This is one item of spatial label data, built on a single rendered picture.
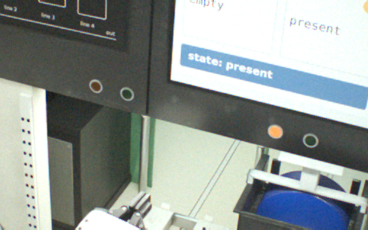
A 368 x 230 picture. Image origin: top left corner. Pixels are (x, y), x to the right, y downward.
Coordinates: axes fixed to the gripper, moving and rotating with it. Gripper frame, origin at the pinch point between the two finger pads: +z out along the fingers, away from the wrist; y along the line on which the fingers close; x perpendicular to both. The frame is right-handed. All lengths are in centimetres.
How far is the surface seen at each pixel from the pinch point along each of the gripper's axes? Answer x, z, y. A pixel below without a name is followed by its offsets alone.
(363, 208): -14.3, 32.8, 29.1
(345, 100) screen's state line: 26.4, 8.2, 25.4
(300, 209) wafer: -19.5, 31.4, 17.5
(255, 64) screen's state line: 27.9, 6.9, 12.8
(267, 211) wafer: -22.4, 30.2, 11.4
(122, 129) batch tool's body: -27, 40, -28
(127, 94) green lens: 18.1, 3.1, -4.3
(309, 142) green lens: 19.1, 6.5, 22.2
